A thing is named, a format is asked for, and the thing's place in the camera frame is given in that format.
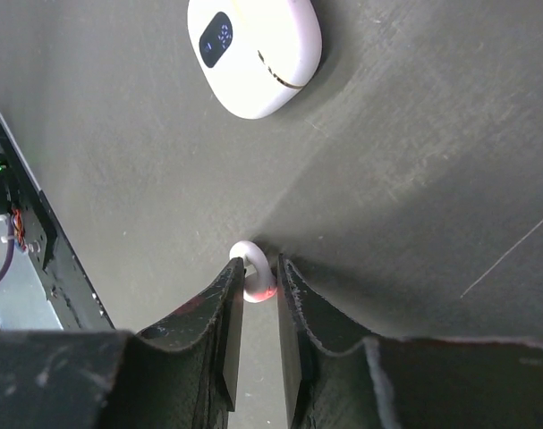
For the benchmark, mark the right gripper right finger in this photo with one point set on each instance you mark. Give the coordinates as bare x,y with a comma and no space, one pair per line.
339,374

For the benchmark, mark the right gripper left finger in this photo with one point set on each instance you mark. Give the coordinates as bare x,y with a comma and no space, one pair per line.
180,372

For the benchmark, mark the white clip earbud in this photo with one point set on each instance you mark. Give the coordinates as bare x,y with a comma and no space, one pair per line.
260,283

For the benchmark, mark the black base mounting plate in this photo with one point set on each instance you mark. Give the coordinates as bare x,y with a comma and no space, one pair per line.
42,282

